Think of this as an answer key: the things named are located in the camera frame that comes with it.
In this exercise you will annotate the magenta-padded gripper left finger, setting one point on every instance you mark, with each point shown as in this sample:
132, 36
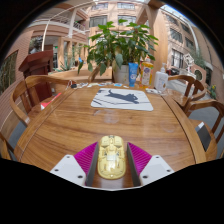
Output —
68, 168

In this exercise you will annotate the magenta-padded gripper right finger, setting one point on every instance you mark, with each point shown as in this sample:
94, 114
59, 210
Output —
155, 168

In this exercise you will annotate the yellow computer mouse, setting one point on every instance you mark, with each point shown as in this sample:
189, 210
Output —
111, 160

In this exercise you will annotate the white mouse pad, dark print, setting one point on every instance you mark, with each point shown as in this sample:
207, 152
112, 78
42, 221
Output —
133, 105

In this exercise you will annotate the black notebook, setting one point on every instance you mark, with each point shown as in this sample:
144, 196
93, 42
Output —
205, 136

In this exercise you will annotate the wooden round-back chair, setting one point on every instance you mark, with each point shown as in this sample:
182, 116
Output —
178, 98
95, 74
4, 150
213, 151
16, 108

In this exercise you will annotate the small white wrapper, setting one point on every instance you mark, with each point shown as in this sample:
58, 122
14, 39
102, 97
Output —
152, 90

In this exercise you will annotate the white pump bottle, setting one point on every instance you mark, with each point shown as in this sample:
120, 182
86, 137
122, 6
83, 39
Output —
161, 81

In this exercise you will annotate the yellow bottle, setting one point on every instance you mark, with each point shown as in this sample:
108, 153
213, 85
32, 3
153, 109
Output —
146, 75

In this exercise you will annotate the blue tube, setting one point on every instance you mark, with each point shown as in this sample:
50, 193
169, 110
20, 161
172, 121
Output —
133, 75

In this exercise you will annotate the yellow flowering plant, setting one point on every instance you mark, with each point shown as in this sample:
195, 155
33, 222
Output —
213, 91

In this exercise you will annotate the white abstract sculpture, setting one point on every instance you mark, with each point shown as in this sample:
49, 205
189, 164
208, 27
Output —
189, 63

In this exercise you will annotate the dark bust statue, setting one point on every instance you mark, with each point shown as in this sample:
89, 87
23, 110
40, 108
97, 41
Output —
35, 47

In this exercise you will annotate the green plant in white pot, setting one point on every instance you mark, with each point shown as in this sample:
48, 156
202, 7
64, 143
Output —
120, 46

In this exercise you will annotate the dark red wooden pedestal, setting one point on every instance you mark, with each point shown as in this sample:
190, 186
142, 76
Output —
35, 65

